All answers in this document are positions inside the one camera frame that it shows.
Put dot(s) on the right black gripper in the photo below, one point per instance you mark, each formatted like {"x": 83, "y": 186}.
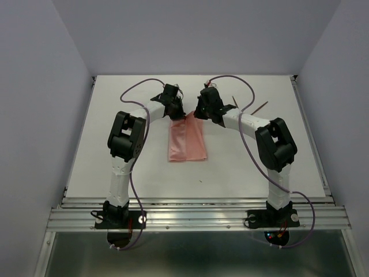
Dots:
{"x": 198, "y": 112}

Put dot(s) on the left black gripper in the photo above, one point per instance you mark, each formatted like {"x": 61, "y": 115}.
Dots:
{"x": 180, "y": 115}

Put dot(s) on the pink cloth napkin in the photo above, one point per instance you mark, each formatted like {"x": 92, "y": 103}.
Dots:
{"x": 186, "y": 140}

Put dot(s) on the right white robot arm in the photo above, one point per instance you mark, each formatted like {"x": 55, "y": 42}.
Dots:
{"x": 276, "y": 151}

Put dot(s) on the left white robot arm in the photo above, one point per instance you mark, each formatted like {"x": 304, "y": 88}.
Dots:
{"x": 125, "y": 142}

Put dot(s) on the brown wooden knife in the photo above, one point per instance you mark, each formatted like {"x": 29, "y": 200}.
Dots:
{"x": 235, "y": 103}

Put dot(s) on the brown wooden fork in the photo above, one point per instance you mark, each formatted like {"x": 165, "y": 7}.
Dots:
{"x": 259, "y": 108}

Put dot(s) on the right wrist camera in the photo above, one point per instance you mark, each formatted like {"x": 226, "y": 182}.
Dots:
{"x": 209, "y": 84}

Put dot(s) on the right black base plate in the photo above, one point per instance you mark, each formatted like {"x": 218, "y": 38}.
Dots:
{"x": 262, "y": 218}

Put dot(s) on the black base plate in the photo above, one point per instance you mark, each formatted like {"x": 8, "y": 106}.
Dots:
{"x": 134, "y": 220}
{"x": 262, "y": 218}

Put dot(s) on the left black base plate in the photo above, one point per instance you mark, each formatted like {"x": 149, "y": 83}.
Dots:
{"x": 134, "y": 220}

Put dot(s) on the aluminium rail frame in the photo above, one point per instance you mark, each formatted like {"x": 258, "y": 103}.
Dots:
{"x": 196, "y": 209}

